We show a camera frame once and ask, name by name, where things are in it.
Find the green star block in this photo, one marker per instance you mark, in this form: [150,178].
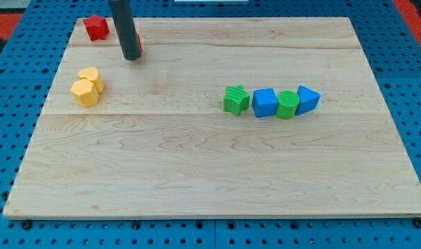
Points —
[236,100]

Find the blue cube block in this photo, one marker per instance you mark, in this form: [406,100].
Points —
[264,102]

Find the light wooden board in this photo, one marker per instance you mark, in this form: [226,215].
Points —
[158,144]

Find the yellow heart block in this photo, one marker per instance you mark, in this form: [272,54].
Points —
[93,75]

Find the yellow hexagon block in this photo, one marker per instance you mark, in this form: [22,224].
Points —
[85,93]

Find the red circle block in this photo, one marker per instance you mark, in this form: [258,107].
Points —
[140,44]

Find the green cylinder block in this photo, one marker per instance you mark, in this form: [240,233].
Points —
[288,102]

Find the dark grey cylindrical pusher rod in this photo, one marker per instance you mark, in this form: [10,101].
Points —
[124,24]

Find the blue triangle block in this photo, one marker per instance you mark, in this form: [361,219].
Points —
[308,100]

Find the red star block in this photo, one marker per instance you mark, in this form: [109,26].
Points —
[96,27]

